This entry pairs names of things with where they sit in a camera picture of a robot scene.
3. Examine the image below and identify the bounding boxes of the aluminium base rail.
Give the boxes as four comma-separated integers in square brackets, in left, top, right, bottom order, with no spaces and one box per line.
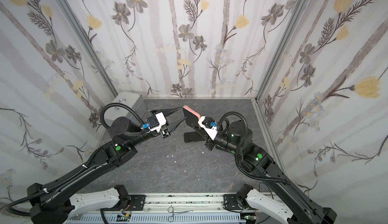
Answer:
[57,193,313,224]

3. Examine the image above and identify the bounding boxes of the phone with black screen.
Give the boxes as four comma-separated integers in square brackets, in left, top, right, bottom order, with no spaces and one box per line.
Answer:
[183,109,200,130]

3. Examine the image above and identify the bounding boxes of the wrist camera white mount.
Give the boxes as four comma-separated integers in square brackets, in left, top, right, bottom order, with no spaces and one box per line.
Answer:
[140,113,167,133]
[198,116,218,140]

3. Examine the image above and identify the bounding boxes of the silver first aid case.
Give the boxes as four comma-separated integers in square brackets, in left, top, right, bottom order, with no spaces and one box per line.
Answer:
[104,91,147,127]

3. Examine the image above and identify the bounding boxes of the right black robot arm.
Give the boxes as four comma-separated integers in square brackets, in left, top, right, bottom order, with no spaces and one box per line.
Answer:
[193,117,337,224]

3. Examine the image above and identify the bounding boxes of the pink phone case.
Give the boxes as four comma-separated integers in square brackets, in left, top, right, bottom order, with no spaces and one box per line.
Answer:
[183,105,201,119]

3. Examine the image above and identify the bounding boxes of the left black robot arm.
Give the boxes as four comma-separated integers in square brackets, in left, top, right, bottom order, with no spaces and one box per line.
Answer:
[4,103,183,224]

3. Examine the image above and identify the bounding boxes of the black phone middle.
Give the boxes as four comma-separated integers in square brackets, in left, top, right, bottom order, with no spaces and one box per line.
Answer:
[183,132,207,143]

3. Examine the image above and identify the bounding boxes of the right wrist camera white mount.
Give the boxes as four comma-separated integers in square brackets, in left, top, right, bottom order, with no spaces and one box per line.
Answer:
[198,116,218,140]

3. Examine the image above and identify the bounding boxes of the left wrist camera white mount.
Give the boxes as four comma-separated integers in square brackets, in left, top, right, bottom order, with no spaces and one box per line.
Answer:
[140,113,167,133]

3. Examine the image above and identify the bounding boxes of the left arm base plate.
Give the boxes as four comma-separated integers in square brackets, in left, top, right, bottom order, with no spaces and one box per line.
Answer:
[123,195,146,211]

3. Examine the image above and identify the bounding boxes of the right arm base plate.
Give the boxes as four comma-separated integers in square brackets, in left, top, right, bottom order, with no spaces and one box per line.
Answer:
[223,194,243,211]

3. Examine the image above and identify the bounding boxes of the metal scissors forceps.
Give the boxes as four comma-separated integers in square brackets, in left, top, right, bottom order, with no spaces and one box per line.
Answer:
[167,206,192,223]

